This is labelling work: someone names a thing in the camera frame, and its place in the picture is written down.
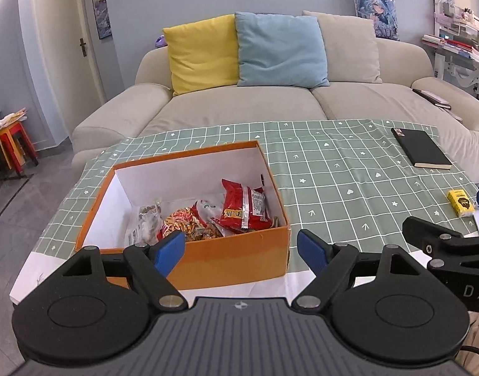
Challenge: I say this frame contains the printed figure pillow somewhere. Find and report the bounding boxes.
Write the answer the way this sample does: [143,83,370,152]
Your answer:
[351,0,400,42]

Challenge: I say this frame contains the stack of books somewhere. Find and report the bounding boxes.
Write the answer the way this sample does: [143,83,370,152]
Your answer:
[421,34,479,62]

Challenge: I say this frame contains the beige pillow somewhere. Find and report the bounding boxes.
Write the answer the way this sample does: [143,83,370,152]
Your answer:
[302,10,383,85]

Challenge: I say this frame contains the wall poster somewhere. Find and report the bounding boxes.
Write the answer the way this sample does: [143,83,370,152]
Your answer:
[89,0,112,40]

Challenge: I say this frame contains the clear packet with white balls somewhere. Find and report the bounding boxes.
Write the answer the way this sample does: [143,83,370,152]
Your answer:
[124,200,164,245]

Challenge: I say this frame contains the person's beige pants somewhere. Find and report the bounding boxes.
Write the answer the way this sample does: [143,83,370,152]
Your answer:
[456,309,479,376]

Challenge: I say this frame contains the white desk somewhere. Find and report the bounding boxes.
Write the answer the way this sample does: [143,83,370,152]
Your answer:
[421,0,479,104]

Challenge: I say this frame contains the yellow pillow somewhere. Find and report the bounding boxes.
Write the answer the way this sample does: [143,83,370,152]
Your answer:
[162,14,240,97]

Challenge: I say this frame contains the book on sofa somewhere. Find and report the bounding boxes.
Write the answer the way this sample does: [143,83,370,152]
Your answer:
[412,88,452,110]

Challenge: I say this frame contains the black notebook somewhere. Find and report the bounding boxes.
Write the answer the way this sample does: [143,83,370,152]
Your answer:
[391,127,452,170]

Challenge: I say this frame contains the red stool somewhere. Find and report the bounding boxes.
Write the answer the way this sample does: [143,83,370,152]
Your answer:
[0,121,39,175]

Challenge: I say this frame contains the green checked tablecloth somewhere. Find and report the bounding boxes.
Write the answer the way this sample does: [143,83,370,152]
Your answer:
[32,119,479,260]

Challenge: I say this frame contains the orange cardboard box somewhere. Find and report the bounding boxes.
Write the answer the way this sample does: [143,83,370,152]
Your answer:
[75,140,292,291]

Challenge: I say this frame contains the light blue pillow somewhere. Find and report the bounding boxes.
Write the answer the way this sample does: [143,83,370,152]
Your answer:
[235,11,330,89]

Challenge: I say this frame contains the pile of cloth and papers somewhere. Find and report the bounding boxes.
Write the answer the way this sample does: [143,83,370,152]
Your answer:
[0,107,29,131]

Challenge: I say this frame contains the beige sofa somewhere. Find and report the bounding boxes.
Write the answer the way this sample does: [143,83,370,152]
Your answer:
[71,39,479,165]

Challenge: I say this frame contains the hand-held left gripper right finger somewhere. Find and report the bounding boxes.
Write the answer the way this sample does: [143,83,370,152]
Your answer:
[291,228,421,310]

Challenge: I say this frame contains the brown snack packet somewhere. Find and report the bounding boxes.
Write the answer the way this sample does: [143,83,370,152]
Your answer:
[185,219,226,242]

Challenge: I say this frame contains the red snack packet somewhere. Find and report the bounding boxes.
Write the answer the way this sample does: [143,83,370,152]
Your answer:
[210,179,275,232]

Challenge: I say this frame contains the orange striped snack bag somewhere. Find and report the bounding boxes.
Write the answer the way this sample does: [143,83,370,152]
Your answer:
[157,200,224,242]

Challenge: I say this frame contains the yellow tissue pack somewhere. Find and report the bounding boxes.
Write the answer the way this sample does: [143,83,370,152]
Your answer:
[447,189,476,218]

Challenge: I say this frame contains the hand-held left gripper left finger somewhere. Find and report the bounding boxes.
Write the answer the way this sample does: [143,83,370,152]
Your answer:
[61,230,186,309]

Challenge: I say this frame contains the white door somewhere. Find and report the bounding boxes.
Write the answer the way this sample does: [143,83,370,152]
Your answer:
[34,0,107,106]

